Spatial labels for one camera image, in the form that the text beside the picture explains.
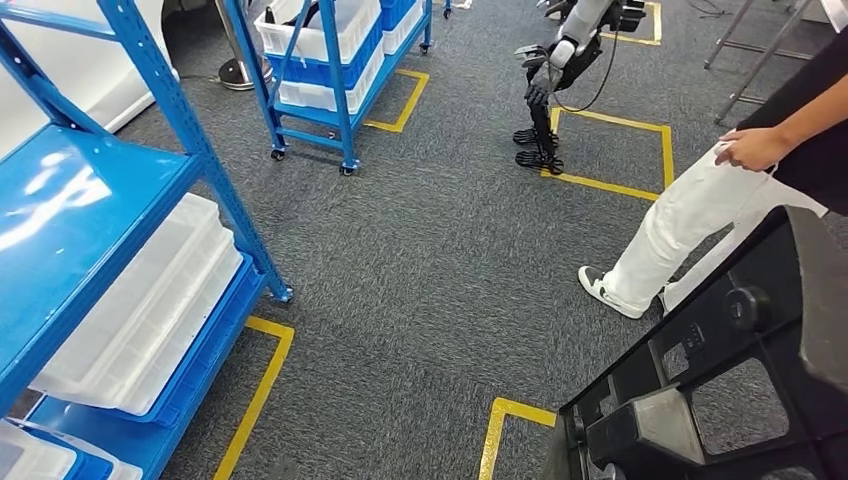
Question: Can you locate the person's hand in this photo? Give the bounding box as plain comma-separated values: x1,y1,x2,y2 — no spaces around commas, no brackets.
714,125,794,174

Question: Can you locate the black plastic panel part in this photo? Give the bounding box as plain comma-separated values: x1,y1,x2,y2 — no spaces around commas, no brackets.
541,205,848,480

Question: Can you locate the blue wheeled shelf cart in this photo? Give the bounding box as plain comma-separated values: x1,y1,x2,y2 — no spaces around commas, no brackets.
221,0,435,177

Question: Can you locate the blue metal shelf rack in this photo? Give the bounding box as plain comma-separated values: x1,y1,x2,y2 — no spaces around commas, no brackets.
0,0,295,480

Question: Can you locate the person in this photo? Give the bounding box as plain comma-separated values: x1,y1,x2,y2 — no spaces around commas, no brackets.
577,0,848,321

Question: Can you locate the black and white humanoid robot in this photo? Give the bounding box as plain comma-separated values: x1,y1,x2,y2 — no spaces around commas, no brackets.
511,0,649,177

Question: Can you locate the yellow floor tape square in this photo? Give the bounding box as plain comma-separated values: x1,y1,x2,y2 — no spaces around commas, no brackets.
211,315,296,480

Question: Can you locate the steel table frame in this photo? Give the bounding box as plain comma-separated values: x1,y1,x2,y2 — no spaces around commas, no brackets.
702,0,819,126

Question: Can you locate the chrome stanchion post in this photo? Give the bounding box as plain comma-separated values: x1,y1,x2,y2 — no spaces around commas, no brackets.
213,0,274,92

